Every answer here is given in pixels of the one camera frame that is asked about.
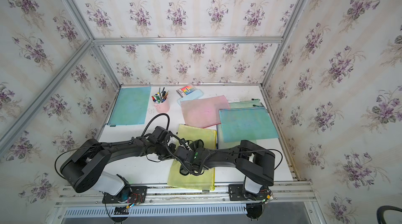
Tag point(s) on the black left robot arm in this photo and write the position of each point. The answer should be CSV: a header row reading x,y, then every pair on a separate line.
x,y
86,164

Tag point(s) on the pale green rear document bag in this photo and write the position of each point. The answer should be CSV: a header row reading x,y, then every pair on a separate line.
x,y
246,104

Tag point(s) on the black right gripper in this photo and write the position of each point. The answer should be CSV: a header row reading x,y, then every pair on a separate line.
x,y
184,168

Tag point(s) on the pink mesh document bag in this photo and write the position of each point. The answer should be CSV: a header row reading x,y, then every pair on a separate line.
x,y
203,113

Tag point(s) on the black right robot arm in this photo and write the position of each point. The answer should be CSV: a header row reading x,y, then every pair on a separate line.
x,y
253,161

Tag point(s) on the light green document bag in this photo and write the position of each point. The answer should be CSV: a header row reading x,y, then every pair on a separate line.
x,y
221,144

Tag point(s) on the light blue booklet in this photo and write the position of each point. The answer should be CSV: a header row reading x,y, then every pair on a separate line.
x,y
191,96

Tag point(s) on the aluminium mounting rail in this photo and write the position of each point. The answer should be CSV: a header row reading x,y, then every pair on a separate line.
x,y
162,194

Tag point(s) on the green and grey cleaning cloth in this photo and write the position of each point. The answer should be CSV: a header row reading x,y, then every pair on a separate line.
x,y
194,145

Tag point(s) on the large teal document bag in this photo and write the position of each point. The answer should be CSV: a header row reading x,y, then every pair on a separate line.
x,y
246,124

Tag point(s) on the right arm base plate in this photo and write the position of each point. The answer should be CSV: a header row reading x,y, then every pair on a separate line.
x,y
249,192

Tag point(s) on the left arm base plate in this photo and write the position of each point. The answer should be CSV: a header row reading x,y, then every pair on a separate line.
x,y
133,195

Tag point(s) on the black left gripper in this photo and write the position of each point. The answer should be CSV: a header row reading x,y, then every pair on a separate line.
x,y
171,148

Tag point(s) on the pink metal pen bucket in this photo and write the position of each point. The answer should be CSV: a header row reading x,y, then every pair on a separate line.
x,y
160,100

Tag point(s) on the yellow mesh document bag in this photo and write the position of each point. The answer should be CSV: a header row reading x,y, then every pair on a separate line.
x,y
204,182

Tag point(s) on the blue mesh document bag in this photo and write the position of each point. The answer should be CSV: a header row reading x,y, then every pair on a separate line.
x,y
131,107

